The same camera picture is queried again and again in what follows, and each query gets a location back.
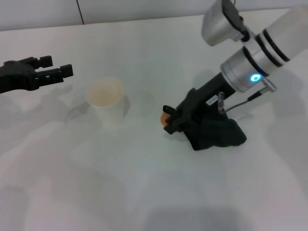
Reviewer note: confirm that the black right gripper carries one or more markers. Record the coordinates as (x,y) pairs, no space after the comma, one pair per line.
(207,98)

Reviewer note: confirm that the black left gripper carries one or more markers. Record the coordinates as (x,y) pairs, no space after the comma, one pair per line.
(16,75)

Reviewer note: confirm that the dark blue rag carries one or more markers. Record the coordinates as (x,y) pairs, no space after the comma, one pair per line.
(216,132)

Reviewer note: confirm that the white paper cup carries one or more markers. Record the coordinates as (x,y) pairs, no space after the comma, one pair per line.
(106,101)

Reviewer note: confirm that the brown water stain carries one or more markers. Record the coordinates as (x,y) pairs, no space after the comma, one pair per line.
(164,119)

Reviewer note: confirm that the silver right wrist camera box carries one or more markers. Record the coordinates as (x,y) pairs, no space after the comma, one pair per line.
(216,21)

